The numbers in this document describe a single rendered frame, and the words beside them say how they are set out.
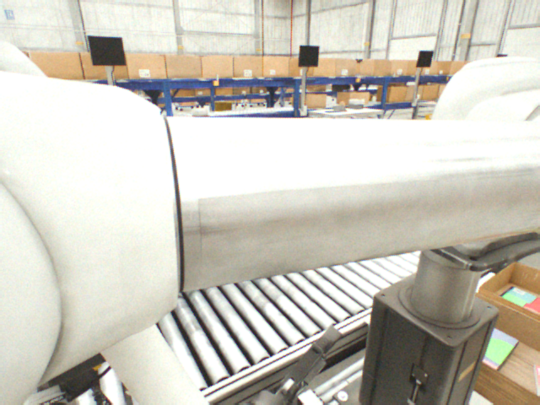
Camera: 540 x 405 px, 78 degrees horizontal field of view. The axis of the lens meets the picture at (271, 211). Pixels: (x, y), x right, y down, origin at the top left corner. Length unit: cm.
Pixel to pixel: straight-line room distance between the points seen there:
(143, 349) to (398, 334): 50
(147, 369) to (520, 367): 102
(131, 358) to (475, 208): 36
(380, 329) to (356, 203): 61
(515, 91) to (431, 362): 47
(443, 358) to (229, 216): 59
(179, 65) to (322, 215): 582
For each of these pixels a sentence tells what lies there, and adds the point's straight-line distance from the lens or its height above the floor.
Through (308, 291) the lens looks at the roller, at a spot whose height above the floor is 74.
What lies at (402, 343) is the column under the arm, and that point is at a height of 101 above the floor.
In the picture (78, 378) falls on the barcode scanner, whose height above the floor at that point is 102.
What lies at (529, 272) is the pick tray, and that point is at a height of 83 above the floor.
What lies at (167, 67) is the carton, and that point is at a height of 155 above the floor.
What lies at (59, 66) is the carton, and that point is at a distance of 570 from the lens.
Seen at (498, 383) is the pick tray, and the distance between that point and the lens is 105.
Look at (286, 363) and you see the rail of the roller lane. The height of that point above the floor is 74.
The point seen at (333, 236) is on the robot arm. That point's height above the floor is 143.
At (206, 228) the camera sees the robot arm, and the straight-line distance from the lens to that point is 16.
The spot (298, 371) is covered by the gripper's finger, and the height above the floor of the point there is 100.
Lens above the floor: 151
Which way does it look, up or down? 23 degrees down
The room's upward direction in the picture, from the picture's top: straight up
